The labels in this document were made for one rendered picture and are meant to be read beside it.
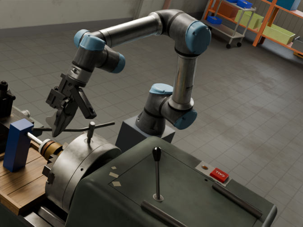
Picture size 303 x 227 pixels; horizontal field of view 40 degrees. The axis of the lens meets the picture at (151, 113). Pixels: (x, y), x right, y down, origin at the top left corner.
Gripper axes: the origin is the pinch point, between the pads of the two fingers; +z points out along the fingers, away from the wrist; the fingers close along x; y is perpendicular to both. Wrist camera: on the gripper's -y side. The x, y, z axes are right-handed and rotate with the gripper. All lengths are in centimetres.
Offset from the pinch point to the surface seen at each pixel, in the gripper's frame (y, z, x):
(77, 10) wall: 278, -34, -391
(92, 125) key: -4.2, -5.8, -13.1
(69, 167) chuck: -5.1, 10.8, -9.2
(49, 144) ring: 13.6, 12.8, -22.0
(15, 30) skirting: 286, 21, -300
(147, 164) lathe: -26.7, -1.9, -21.9
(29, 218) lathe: 4.9, 40.9, -17.0
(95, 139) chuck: -4.2, 0.3, -20.7
